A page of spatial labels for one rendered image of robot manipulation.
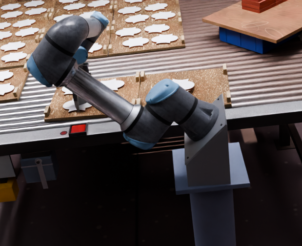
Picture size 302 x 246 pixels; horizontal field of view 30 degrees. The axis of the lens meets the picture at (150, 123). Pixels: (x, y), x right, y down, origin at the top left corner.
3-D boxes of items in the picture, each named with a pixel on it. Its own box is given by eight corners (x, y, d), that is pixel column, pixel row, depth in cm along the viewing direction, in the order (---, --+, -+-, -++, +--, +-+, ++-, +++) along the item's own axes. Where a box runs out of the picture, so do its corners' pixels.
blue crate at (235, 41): (302, 34, 292) (302, 16, 287) (263, 55, 277) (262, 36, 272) (257, 22, 314) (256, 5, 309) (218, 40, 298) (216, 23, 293)
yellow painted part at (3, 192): (16, 201, 250) (2, 158, 238) (-4, 203, 251) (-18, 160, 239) (19, 190, 257) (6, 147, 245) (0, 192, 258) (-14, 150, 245)
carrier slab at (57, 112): (136, 114, 243) (135, 111, 242) (44, 122, 247) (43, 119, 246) (141, 77, 272) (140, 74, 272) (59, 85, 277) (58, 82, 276)
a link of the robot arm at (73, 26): (61, 5, 180) (93, 7, 228) (42, 32, 183) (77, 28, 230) (90, 27, 181) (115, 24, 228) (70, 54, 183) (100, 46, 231)
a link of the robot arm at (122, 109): (175, 127, 196) (44, 35, 181) (150, 159, 200) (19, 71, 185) (171, 115, 208) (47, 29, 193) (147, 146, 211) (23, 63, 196)
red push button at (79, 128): (85, 134, 235) (84, 131, 234) (70, 135, 235) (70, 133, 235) (86, 126, 240) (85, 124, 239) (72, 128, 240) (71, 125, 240)
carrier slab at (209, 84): (231, 107, 238) (231, 103, 237) (136, 114, 243) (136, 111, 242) (226, 70, 268) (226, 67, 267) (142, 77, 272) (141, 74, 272)
